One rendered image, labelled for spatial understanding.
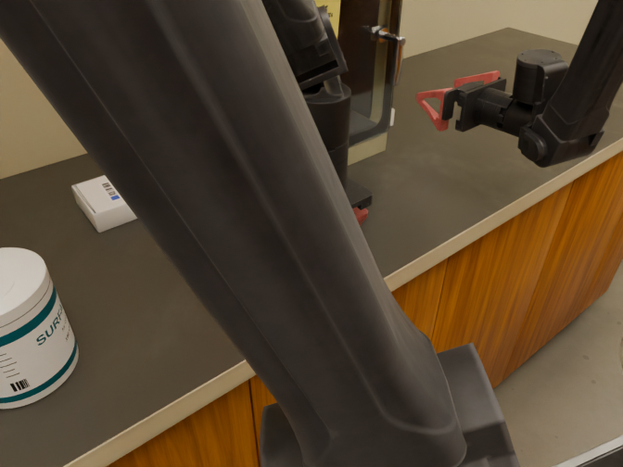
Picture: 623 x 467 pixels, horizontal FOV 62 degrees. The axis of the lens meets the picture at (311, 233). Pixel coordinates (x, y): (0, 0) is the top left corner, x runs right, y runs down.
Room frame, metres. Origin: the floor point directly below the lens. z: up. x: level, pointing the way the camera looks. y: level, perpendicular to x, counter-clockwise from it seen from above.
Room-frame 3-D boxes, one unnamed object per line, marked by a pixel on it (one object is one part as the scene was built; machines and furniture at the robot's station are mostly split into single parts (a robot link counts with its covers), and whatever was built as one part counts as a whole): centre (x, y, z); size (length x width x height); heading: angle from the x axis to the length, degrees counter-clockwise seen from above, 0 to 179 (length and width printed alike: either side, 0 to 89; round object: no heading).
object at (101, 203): (0.81, 0.34, 0.96); 0.16 x 0.12 x 0.04; 128
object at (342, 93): (0.48, -0.01, 1.27); 0.07 x 0.06 x 0.07; 4
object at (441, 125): (0.80, -0.22, 1.14); 0.09 x 0.07 x 0.07; 38
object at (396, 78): (0.96, -0.15, 1.17); 0.05 x 0.03 x 0.10; 38
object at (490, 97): (0.77, -0.29, 1.15); 0.10 x 0.07 x 0.07; 128
